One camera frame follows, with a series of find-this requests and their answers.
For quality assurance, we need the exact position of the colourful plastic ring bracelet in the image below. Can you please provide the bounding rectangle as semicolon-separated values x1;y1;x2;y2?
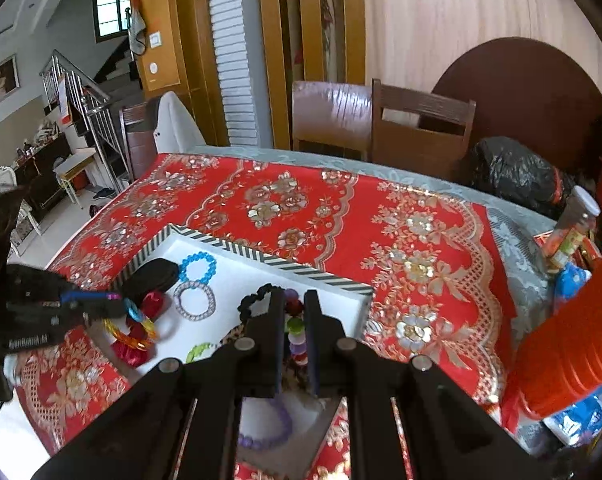
103;297;159;353

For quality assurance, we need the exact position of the white garment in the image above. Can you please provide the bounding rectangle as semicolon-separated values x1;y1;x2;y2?
152;91;206;153

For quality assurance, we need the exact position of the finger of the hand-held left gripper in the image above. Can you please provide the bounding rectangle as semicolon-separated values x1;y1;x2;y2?
56;307;114;329
58;290;125;307

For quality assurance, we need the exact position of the small white desk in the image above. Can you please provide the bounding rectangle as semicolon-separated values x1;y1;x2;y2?
55;147;99;206

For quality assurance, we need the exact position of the blue snack packet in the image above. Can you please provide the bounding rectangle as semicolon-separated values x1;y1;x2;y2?
555;264;592;313
543;385;602;448

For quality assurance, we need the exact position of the window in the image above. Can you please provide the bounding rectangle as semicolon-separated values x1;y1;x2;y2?
92;0;132;43

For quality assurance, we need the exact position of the black fabric case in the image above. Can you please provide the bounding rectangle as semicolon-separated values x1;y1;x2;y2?
123;258;180;306

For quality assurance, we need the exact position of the dark wooden chair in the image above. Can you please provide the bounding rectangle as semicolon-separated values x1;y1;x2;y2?
119;102;159;181

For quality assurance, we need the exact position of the green bead bracelet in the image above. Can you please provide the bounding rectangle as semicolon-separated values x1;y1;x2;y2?
185;341;219;365

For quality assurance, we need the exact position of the clear jar with white lid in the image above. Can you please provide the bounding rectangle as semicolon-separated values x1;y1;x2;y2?
546;185;602;271

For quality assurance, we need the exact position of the stainless steel stair railing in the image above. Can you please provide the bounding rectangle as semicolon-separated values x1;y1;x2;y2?
40;50;132;186

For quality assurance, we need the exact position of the glossy brown wooden chair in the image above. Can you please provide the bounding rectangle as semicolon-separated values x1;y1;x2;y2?
291;80;374;161

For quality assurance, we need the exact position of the black bead bracelet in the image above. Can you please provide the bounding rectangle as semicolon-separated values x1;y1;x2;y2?
237;283;274;321

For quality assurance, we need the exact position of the white ornate chair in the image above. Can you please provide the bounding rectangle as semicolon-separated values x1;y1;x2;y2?
0;166;44;256

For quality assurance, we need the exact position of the purple bead bracelet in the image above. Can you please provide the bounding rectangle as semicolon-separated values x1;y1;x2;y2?
238;400;294;452

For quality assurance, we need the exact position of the multicolour disc bead bracelet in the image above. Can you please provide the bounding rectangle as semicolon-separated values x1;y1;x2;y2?
283;287;309;368

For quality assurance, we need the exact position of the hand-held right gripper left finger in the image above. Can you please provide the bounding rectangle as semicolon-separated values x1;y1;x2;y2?
31;287;288;480

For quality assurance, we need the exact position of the red floral embroidered tablecloth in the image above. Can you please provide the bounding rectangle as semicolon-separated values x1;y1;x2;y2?
18;152;519;480

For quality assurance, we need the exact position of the striped white gift box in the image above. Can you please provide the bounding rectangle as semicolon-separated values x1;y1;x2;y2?
108;224;376;480

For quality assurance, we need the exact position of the hanging grey bag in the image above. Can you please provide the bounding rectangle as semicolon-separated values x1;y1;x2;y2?
127;5;149;56

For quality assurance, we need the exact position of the red satin bow hair clip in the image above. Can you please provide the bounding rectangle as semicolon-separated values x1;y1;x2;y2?
111;290;174;366

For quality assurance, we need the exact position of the leopard print scrunchie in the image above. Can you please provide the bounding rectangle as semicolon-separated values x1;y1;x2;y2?
218;322;249;351

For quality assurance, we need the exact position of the round brown table top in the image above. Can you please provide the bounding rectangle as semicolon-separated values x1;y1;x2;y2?
431;36;602;171

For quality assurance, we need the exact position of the white louvered door panel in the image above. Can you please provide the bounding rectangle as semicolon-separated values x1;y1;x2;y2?
204;0;259;148

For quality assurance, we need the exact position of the dark wooden cabinet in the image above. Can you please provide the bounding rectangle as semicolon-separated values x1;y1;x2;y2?
13;132;74;221

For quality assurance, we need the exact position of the slatted wooden chair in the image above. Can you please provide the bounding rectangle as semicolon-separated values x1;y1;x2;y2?
370;78;478;183

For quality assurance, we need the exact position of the clear crystal bracelet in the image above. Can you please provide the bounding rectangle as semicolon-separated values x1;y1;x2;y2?
173;281;216;320

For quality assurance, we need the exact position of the orange ribbed paper lantern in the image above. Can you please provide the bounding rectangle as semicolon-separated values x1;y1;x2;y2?
501;160;602;421

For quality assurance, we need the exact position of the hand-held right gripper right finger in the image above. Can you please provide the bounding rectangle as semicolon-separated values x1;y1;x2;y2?
303;289;549;480

